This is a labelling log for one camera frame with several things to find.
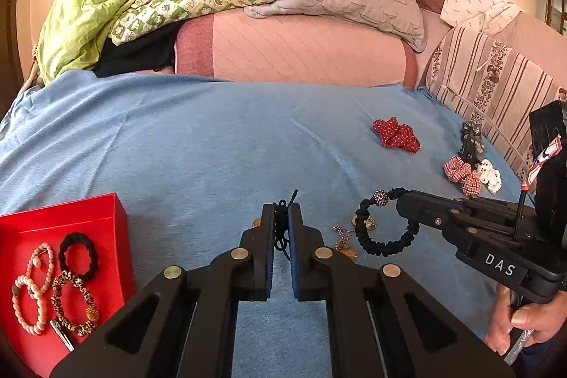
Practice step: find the pink quilted bolster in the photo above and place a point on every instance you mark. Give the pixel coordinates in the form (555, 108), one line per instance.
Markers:
(288, 46)

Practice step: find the blue bed cover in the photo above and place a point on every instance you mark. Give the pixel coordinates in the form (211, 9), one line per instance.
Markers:
(199, 147)

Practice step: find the striped floral cushion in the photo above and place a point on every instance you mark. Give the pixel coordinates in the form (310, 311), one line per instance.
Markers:
(487, 72)

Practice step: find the silver clip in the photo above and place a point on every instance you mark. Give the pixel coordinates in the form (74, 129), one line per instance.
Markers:
(62, 333)

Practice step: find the white patterned cloth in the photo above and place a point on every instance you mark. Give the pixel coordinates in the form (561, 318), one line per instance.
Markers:
(478, 1)

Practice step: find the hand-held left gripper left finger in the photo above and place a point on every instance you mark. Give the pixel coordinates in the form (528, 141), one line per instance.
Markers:
(271, 254)

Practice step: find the black cloth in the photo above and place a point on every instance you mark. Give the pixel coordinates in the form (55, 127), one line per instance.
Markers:
(133, 54)

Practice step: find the red white striped ribbon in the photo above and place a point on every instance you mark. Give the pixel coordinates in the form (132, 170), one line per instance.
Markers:
(547, 154)

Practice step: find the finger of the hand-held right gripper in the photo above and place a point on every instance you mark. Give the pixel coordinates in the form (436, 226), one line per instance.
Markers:
(465, 234)
(434, 207)

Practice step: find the person's right hand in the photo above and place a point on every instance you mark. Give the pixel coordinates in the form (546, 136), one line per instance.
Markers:
(531, 318)

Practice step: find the red checked scrunchie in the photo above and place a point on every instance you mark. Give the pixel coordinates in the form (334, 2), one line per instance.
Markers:
(460, 172)

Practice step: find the white dotted scrunchie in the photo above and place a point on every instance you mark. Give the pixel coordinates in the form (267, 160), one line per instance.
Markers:
(489, 176)

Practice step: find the red box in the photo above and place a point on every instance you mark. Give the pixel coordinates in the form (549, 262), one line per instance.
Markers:
(110, 240)

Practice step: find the black patterned scrunchie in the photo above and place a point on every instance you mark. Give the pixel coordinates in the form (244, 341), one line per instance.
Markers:
(470, 141)

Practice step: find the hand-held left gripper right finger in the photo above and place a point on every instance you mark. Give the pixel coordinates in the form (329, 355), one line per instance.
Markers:
(294, 271)

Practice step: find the red polka-dot scrunchie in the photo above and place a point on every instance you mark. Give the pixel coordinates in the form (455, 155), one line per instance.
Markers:
(394, 134)

